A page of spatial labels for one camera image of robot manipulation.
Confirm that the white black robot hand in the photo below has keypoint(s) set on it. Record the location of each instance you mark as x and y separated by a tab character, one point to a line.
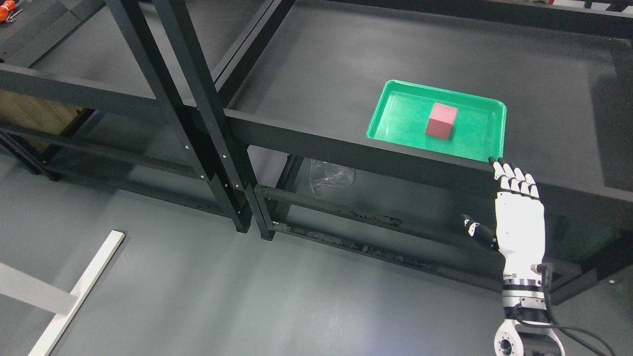
519	235

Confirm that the pink cube block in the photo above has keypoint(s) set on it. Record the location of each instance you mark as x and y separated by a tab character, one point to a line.
441	121

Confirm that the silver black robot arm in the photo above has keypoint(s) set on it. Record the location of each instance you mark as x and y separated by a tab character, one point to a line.
526	329

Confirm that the green plastic tray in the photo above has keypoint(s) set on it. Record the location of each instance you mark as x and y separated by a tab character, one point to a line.
402	113

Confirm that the black metal shelf left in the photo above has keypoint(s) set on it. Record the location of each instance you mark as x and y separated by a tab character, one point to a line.
131	97

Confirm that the clear plastic bag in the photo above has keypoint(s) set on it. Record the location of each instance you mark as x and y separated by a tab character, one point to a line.
325	177

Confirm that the white table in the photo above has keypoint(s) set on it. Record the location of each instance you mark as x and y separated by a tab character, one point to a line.
63	304

